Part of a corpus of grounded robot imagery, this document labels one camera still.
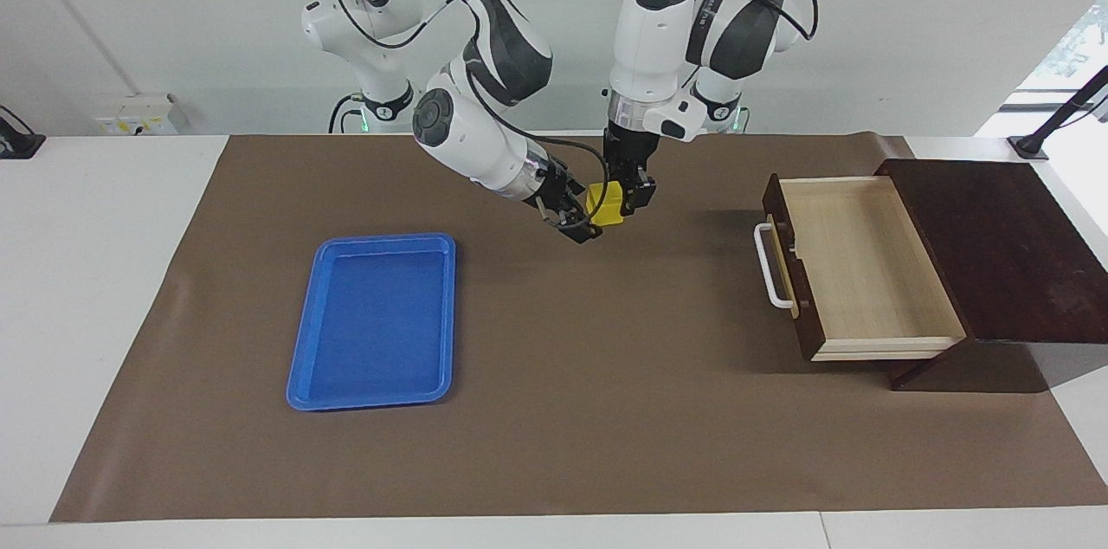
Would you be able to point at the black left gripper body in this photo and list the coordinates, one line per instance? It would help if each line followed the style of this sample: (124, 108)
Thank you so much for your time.
(628, 151)

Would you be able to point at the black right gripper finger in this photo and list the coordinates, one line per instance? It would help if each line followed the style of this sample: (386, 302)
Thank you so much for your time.
(578, 229)
(578, 188)

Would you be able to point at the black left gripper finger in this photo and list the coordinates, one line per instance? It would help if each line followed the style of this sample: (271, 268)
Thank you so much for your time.
(640, 194)
(609, 171)

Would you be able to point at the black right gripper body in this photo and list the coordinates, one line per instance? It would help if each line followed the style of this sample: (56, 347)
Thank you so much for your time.
(547, 181)

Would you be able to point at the yellow cube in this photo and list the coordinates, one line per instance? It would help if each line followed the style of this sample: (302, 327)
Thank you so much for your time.
(606, 203)

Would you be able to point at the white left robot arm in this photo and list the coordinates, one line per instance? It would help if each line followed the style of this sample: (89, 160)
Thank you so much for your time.
(658, 38)

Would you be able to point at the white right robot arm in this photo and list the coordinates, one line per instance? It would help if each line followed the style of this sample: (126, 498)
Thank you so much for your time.
(502, 55)

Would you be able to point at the brown table mat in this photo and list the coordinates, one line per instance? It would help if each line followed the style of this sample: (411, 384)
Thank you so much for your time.
(606, 410)

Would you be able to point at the blue plastic tray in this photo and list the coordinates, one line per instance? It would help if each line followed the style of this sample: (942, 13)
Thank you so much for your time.
(376, 324)

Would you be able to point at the dark brown wooden cabinet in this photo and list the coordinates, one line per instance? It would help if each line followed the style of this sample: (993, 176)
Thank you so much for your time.
(1004, 246)

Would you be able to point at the bright window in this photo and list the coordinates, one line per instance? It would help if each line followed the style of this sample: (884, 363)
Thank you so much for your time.
(1078, 47)

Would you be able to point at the white wall socket box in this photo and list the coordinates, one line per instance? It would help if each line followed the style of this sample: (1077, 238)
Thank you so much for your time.
(138, 116)

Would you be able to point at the black camera stand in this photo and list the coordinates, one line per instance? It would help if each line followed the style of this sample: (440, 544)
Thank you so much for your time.
(19, 142)
(1052, 125)

